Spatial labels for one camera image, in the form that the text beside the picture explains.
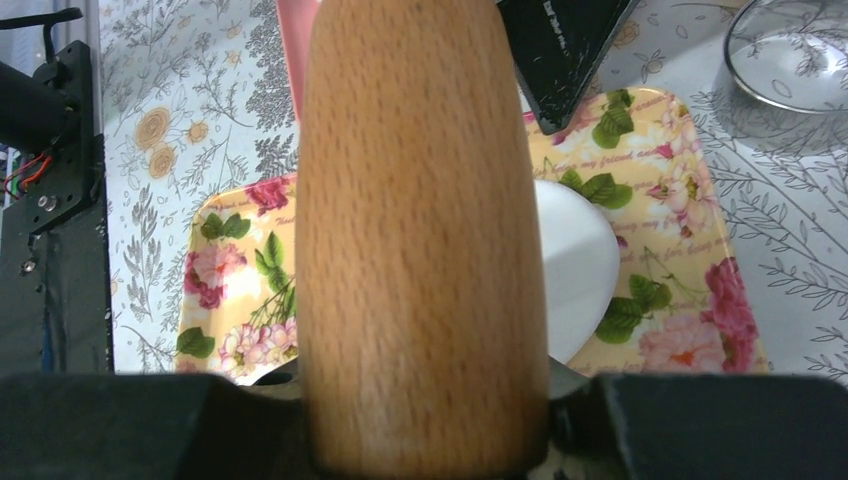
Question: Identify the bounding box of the floral yellow tray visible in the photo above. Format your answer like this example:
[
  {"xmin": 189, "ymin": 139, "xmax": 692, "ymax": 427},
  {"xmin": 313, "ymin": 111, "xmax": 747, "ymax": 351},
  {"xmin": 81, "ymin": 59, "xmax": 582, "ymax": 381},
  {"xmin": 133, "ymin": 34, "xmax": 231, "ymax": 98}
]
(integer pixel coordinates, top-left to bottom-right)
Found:
[{"xmin": 175, "ymin": 88, "xmax": 767, "ymax": 385}]

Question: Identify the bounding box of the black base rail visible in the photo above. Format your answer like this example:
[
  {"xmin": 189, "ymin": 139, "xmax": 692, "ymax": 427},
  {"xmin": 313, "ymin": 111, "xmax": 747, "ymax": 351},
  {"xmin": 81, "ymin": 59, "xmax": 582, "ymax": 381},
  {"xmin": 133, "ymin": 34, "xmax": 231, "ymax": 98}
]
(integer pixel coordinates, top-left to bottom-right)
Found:
[{"xmin": 1, "ymin": 82, "xmax": 114, "ymax": 374}]

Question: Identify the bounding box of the wooden double-ended rolling pin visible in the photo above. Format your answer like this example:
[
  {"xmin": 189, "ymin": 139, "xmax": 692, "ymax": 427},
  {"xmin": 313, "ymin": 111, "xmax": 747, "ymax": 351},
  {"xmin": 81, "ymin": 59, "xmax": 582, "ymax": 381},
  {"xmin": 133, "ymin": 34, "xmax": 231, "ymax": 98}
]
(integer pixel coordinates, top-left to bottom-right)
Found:
[{"xmin": 295, "ymin": 1, "xmax": 549, "ymax": 479}]

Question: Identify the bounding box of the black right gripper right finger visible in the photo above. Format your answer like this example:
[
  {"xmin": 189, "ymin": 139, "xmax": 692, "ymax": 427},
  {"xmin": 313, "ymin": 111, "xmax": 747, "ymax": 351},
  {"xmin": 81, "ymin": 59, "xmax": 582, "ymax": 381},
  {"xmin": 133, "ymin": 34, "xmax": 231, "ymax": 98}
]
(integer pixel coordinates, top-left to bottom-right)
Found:
[{"xmin": 529, "ymin": 364, "xmax": 847, "ymax": 479}]

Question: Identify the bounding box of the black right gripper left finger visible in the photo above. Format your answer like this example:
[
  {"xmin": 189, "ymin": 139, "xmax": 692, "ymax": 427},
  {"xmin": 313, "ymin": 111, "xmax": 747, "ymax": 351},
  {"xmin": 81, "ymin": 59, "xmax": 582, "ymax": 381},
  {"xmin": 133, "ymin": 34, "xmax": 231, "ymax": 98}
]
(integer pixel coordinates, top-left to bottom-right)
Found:
[{"xmin": 1, "ymin": 374, "xmax": 312, "ymax": 479}]

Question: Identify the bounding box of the white dough ball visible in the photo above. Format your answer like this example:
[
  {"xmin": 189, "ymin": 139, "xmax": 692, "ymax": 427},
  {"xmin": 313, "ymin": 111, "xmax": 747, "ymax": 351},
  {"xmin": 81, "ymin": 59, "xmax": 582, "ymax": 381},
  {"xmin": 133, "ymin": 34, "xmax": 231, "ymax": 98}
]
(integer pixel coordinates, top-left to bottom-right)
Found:
[{"xmin": 534, "ymin": 180, "xmax": 620, "ymax": 363}]

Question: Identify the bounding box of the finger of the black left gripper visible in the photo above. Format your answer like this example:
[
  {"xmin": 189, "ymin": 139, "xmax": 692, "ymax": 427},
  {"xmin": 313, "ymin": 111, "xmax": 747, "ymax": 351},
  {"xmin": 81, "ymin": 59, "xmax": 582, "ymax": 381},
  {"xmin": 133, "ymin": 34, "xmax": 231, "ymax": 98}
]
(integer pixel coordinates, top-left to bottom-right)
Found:
[{"xmin": 496, "ymin": 0, "xmax": 637, "ymax": 135}]

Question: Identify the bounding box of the pink plastic tray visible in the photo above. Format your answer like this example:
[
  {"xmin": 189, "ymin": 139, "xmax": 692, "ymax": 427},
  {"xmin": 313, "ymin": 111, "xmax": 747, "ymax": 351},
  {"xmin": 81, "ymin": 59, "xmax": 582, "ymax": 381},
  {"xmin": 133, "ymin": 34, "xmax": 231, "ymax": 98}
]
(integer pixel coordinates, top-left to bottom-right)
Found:
[{"xmin": 276, "ymin": 0, "xmax": 321, "ymax": 121}]

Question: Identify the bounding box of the round metal cutter ring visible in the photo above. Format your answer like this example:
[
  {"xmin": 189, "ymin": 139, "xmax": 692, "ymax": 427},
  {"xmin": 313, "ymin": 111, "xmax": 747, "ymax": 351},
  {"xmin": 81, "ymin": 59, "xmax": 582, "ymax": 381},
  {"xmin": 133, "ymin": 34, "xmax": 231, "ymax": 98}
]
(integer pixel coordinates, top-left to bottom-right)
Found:
[{"xmin": 712, "ymin": 0, "xmax": 848, "ymax": 140}]

